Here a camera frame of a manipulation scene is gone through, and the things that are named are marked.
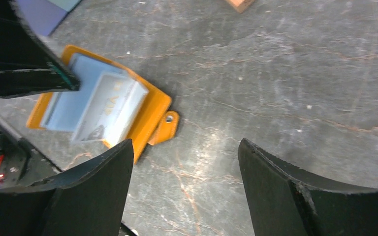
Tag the blue three-compartment tray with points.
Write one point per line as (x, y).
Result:
(43, 16)

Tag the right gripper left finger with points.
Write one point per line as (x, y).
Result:
(86, 200)

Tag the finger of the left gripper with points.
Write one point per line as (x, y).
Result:
(27, 65)

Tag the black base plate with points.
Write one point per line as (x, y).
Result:
(21, 163)

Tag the wooden block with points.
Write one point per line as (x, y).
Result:
(240, 5)

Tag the black card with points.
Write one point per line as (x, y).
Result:
(112, 109)

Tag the orange card holder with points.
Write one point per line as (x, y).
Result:
(61, 111)

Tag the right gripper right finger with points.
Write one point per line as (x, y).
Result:
(285, 200)

